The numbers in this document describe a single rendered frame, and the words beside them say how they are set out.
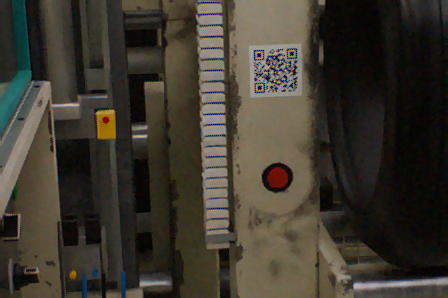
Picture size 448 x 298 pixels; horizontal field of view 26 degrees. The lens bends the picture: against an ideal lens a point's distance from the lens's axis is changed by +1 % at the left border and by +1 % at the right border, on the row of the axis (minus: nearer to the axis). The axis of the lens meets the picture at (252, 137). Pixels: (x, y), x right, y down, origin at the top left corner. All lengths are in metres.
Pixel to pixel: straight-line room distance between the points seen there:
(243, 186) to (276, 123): 0.11
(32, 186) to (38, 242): 0.07
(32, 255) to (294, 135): 0.45
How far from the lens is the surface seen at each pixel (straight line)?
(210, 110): 1.37
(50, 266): 1.14
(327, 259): 1.40
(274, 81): 1.36
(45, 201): 1.11
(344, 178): 1.60
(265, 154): 1.38
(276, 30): 1.35
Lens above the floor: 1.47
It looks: 15 degrees down
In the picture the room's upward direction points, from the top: 1 degrees counter-clockwise
